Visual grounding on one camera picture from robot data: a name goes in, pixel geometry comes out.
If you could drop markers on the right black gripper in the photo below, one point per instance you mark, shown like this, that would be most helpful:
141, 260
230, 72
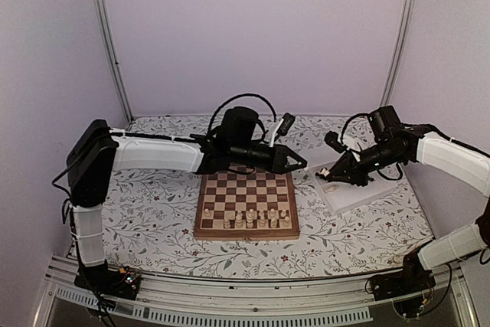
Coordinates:
347, 163

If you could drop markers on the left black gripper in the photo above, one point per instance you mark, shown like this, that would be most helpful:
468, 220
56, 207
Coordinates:
281, 153

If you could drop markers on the wooden chess board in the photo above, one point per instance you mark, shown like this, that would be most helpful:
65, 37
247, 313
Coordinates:
231, 195

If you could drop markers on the white chess queen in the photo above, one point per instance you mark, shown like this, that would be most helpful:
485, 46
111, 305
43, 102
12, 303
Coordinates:
238, 223

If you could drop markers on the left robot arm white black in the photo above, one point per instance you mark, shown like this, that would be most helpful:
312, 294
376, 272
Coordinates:
102, 151

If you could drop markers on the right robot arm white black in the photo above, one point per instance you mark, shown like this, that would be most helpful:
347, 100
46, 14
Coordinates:
459, 168

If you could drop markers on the white divided tray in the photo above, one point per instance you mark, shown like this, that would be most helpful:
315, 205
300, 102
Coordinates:
346, 196

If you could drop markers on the floral table mat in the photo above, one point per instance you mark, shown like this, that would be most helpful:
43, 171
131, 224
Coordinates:
159, 216

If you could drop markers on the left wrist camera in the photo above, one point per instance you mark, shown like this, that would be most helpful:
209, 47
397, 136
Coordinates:
279, 129

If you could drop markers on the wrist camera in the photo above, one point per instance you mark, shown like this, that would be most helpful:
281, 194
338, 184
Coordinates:
279, 129
344, 144

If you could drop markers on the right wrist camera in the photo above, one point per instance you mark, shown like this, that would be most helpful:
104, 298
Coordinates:
344, 144

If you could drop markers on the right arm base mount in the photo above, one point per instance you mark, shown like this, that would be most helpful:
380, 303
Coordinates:
411, 279

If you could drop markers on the front aluminium rail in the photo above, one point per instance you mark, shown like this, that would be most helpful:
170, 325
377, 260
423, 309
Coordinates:
170, 300

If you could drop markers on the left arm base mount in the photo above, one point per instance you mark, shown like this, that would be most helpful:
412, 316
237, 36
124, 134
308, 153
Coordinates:
123, 283

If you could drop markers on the right aluminium frame post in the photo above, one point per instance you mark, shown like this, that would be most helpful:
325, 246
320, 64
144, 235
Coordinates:
395, 61

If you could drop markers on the aluminium frame post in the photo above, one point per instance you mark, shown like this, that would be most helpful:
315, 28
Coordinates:
113, 60
395, 61

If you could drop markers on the left aluminium frame post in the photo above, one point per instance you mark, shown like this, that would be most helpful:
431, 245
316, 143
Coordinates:
113, 60

